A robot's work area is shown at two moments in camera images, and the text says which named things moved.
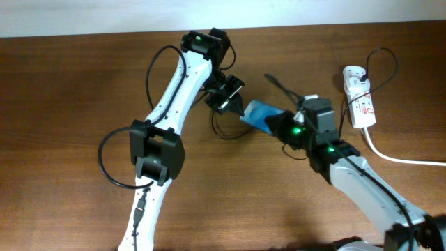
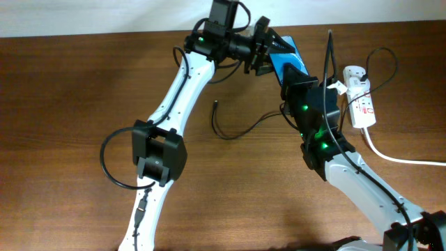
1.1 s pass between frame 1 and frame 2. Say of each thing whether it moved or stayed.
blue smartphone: moved
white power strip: stayed
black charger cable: moved
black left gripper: moved
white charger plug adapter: stayed
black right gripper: moved
